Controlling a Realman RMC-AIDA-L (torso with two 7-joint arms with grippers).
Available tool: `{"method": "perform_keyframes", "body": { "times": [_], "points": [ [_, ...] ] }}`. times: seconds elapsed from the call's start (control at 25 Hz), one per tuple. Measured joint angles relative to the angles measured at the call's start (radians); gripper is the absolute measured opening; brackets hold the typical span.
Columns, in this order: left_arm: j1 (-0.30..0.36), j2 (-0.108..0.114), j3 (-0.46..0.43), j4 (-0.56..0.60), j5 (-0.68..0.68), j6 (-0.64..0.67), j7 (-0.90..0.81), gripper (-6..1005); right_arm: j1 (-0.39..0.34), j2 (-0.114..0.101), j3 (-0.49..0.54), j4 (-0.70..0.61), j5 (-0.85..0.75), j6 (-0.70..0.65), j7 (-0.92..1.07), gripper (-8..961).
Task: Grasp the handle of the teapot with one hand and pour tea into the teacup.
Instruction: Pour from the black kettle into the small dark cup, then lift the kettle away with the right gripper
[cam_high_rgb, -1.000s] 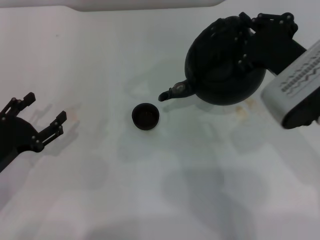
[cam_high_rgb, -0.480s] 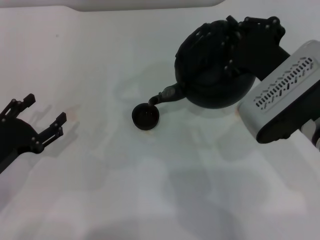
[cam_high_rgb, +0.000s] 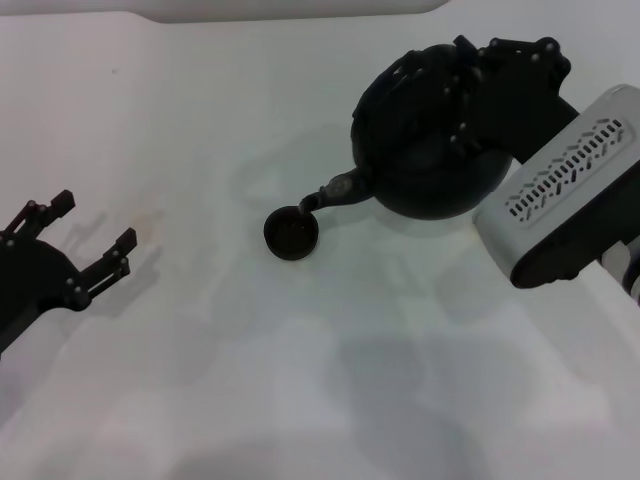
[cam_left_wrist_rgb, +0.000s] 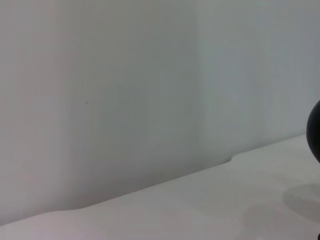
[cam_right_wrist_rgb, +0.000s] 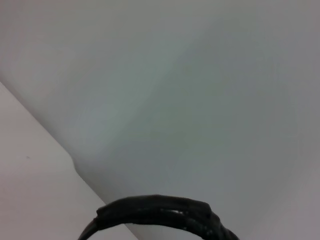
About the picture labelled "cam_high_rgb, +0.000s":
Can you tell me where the black round teapot with handle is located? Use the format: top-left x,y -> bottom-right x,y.
297,43 -> 515,222

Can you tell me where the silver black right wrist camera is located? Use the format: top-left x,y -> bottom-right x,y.
471,83 -> 640,291

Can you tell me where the small dark round teacup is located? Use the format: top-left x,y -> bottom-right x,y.
262,204 -> 322,264

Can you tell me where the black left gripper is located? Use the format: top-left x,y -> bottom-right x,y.
0,189 -> 139,354

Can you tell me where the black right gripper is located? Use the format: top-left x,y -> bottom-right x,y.
441,34 -> 582,164

